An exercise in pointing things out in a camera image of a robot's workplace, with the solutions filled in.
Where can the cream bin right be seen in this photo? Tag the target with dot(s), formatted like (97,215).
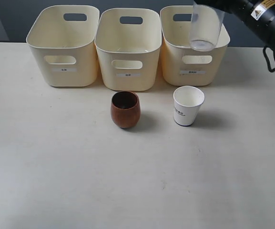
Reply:
(182,65)

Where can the white paper cup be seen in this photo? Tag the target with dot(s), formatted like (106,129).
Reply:
(187,103)

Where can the cream bin middle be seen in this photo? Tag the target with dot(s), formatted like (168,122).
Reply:
(128,42)

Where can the brown wooden cup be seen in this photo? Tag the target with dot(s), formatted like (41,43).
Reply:
(125,109)

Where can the cream bin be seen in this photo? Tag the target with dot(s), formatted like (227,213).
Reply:
(182,65)
(62,43)
(128,42)

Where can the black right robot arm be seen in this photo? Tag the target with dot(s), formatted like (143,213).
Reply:
(258,16)

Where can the clear plastic cup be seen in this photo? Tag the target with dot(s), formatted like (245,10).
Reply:
(205,28)

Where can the cream bin left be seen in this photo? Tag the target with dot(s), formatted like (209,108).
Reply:
(62,43)

